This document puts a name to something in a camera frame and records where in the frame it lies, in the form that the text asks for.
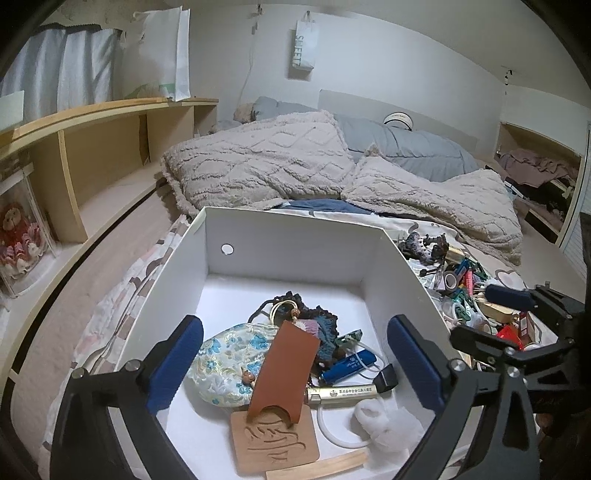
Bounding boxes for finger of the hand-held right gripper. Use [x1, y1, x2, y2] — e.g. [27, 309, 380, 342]
[449, 325, 561, 365]
[484, 284, 585, 319]

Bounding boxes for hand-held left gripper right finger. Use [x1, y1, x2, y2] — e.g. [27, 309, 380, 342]
[387, 315, 541, 480]

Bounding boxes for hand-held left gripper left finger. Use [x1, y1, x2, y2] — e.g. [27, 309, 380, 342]
[48, 315, 206, 480]

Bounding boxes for brown leather sleeve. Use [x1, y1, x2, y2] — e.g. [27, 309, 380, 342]
[247, 320, 320, 424]

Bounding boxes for carved wooden coaster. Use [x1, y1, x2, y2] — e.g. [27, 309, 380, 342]
[230, 408, 320, 476]

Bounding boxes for white cardboard box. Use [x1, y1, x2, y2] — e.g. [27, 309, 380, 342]
[108, 206, 467, 480]

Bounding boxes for oval wooden box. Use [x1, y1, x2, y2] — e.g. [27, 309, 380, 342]
[480, 302, 520, 324]

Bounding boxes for red packet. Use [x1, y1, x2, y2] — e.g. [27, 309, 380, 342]
[496, 323, 525, 349]

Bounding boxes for floral fabric pouch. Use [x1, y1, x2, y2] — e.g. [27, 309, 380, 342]
[187, 322, 282, 408]

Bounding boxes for blue lighter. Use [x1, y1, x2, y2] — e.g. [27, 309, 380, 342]
[321, 350, 376, 384]

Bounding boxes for white fluffy item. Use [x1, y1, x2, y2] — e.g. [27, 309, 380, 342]
[353, 398, 426, 453]

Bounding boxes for green circuit board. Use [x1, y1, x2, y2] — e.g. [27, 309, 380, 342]
[337, 330, 363, 352]

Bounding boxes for gold tube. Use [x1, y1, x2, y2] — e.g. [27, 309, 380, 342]
[305, 383, 382, 407]

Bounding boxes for dark crochet piece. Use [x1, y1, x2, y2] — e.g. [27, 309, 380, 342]
[249, 291, 342, 370]

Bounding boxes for white louvered door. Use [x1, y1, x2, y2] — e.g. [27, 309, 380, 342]
[556, 124, 591, 278]

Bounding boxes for dark figurine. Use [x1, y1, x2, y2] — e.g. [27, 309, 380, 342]
[401, 232, 450, 264]

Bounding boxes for wooden stick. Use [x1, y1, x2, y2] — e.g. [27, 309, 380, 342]
[265, 464, 352, 480]
[318, 451, 369, 470]

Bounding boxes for heap of clothes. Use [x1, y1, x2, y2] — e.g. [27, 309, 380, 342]
[499, 148, 580, 217]

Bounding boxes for wooden closet shelf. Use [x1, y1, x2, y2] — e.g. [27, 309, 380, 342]
[494, 121, 583, 243]

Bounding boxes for grey pillow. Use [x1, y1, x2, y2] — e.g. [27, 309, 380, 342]
[217, 96, 481, 181]

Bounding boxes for dark blue cloth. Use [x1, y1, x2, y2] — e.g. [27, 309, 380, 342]
[270, 198, 384, 217]

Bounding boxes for white round helmet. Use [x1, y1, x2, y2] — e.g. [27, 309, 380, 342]
[382, 112, 415, 131]

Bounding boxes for doll in clear case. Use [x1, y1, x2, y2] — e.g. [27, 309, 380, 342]
[0, 168, 58, 296]

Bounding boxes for wooden bedside shelf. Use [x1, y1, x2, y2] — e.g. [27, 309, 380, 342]
[0, 97, 220, 384]

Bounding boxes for pale headboard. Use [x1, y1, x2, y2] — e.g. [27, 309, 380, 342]
[318, 90, 478, 155]

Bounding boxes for white tote bag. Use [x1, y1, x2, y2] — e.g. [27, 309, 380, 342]
[121, 7, 192, 102]

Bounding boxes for hanging white paper bag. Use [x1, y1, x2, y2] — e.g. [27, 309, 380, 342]
[288, 11, 319, 80]

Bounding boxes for pale blue curtain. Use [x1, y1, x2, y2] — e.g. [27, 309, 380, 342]
[0, 25, 123, 109]

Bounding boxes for white cable loop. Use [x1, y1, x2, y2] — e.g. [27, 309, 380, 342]
[316, 401, 370, 448]

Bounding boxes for white hanging cord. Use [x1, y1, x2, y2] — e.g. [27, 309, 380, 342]
[240, 4, 264, 116]

